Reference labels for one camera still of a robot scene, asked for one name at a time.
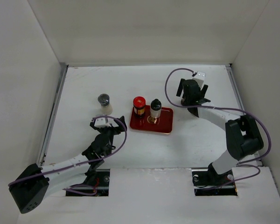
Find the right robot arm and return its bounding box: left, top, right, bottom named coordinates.
left=176, top=78, right=264, bottom=185

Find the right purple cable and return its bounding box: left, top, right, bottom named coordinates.
left=165, top=68, right=273, bottom=164

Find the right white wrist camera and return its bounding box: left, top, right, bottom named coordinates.
left=192, top=71, right=206, bottom=88

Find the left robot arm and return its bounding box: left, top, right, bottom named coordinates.
left=8, top=116, right=127, bottom=214

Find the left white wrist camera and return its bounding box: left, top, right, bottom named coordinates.
left=94, top=117, right=110, bottom=128

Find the red lid chili sauce jar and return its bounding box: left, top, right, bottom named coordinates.
left=133, top=96, right=146, bottom=117

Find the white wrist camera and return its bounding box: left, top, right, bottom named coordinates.
left=94, top=117, right=110, bottom=128
left=192, top=71, right=206, bottom=88

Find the black cap white bottle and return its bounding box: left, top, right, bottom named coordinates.
left=150, top=98, right=162, bottom=119

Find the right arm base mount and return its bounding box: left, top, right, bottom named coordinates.
left=191, top=166, right=238, bottom=196

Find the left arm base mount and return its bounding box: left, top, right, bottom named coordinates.
left=65, top=169, right=111, bottom=197

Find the red tray with gold emblem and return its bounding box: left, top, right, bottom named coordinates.
left=129, top=105, right=174, bottom=134

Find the clear lid white shaker bottle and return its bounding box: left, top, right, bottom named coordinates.
left=98, top=93, right=113, bottom=115

